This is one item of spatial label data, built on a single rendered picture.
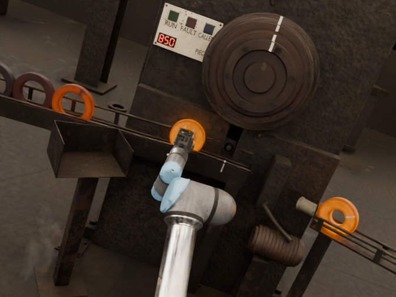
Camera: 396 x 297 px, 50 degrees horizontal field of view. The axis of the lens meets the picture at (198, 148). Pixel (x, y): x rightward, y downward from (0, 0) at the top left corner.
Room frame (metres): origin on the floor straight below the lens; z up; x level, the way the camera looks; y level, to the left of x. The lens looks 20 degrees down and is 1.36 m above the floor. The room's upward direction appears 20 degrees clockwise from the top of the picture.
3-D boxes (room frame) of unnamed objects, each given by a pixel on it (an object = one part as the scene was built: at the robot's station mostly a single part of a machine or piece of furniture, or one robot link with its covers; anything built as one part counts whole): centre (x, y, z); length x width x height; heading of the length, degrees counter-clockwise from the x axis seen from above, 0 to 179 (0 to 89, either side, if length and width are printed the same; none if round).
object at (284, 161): (1.77, -0.36, 0.68); 0.11 x 0.08 x 0.24; 179
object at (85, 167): (1.49, 0.39, 0.36); 0.26 x 0.20 x 0.72; 124
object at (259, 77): (1.66, -0.13, 1.11); 0.28 x 0.06 x 0.28; 89
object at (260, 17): (1.76, -0.13, 1.11); 0.47 x 0.06 x 0.47; 89
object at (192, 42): (1.88, 0.21, 1.15); 0.26 x 0.02 x 0.18; 89
